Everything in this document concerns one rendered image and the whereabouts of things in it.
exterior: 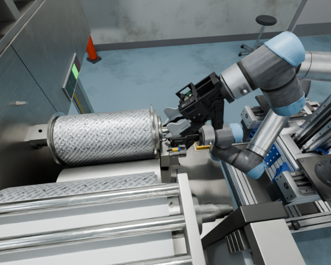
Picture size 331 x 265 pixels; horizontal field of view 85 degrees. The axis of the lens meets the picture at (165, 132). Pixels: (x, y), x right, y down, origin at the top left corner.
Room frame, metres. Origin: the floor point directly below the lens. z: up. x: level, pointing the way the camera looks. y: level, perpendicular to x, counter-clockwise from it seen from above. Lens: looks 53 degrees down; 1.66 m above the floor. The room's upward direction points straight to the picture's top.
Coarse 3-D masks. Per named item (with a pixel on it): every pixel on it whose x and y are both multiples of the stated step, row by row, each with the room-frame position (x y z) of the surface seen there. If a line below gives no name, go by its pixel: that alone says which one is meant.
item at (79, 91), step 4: (76, 84) 1.02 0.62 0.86; (80, 84) 1.06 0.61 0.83; (76, 88) 1.02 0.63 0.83; (80, 88) 1.03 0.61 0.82; (76, 92) 1.02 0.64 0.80; (80, 92) 1.02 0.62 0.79; (84, 92) 1.06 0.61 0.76; (76, 96) 1.02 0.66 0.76; (80, 96) 1.02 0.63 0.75; (84, 96) 1.03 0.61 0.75; (80, 100) 1.02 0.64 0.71; (84, 100) 1.02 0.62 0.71; (88, 100) 1.06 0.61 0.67; (80, 104) 1.02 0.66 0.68; (84, 104) 1.02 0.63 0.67; (88, 104) 1.03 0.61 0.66; (84, 108) 1.02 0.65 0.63; (88, 108) 1.02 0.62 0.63; (92, 108) 1.08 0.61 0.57; (84, 112) 1.02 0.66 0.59; (88, 112) 1.02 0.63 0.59; (92, 112) 1.04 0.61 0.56
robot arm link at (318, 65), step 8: (312, 56) 0.44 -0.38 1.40; (320, 56) 0.44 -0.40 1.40; (328, 56) 0.43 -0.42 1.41; (304, 64) 0.43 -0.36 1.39; (312, 64) 0.42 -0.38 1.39; (320, 64) 0.42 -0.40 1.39; (328, 64) 0.42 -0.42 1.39; (296, 72) 0.42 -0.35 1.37; (304, 72) 0.42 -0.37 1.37; (312, 72) 0.41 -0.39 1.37; (320, 72) 0.41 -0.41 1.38; (328, 72) 0.41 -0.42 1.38; (320, 80) 0.42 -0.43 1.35; (328, 80) 0.41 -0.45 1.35
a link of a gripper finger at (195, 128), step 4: (192, 124) 0.30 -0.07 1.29; (196, 124) 0.30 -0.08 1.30; (200, 124) 0.30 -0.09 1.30; (204, 124) 0.30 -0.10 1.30; (188, 128) 0.30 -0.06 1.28; (192, 128) 0.29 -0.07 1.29; (196, 128) 0.29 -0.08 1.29; (180, 132) 0.29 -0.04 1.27; (184, 132) 0.29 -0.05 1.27; (188, 132) 0.29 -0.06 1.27; (192, 132) 0.29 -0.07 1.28
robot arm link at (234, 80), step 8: (224, 72) 0.36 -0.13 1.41; (232, 72) 0.34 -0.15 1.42; (240, 72) 0.33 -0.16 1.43; (224, 80) 0.33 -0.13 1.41; (232, 80) 0.33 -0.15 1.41; (240, 80) 0.32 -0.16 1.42; (232, 88) 0.32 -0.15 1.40; (240, 88) 0.31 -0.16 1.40; (248, 88) 0.31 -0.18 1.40; (232, 96) 0.32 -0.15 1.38; (240, 96) 0.31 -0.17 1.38
